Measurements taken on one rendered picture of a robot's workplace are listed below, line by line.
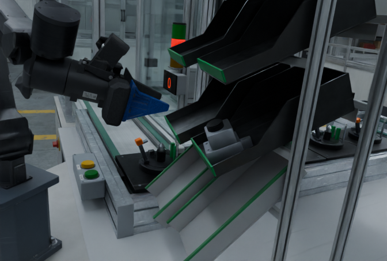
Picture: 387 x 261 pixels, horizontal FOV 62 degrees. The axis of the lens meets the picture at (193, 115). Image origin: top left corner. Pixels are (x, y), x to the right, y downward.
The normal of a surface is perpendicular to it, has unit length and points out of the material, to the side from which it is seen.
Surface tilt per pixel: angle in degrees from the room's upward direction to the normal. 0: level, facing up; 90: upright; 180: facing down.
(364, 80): 90
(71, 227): 0
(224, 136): 94
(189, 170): 45
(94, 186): 90
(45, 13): 28
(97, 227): 0
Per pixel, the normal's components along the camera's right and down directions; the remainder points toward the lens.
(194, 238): -0.62, -0.67
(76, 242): 0.07, -0.95
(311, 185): 0.43, 0.30
